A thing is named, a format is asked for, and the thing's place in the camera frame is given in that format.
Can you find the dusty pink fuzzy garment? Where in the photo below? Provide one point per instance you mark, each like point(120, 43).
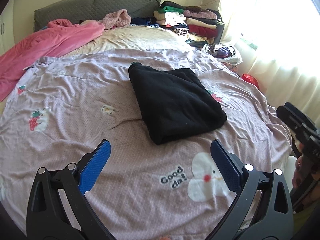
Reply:
point(116, 19)

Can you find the bright pink blanket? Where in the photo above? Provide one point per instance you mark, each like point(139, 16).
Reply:
point(58, 39)

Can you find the white built-in wardrobe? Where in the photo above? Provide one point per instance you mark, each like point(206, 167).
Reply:
point(4, 35)

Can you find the grey quilted headboard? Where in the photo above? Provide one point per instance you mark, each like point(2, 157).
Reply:
point(76, 10)

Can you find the stack of folded clothes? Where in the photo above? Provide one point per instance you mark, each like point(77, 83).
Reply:
point(194, 25)

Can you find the red plastic bag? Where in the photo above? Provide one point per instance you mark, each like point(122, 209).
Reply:
point(250, 79)

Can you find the pink strawberry print quilt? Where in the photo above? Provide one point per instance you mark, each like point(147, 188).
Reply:
point(68, 105)

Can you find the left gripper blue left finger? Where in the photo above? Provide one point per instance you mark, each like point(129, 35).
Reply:
point(96, 161)

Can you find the person's right hand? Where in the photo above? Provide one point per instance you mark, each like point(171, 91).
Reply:
point(305, 182)

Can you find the black IKISS sweater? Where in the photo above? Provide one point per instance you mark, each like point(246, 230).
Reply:
point(174, 104)

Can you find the dark blue crumpled garment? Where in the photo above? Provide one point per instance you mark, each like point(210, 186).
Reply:
point(149, 21)

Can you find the cream bed sheet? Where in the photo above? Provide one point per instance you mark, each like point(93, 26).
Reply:
point(133, 37)

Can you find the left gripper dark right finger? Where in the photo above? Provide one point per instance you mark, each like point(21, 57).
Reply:
point(228, 167)

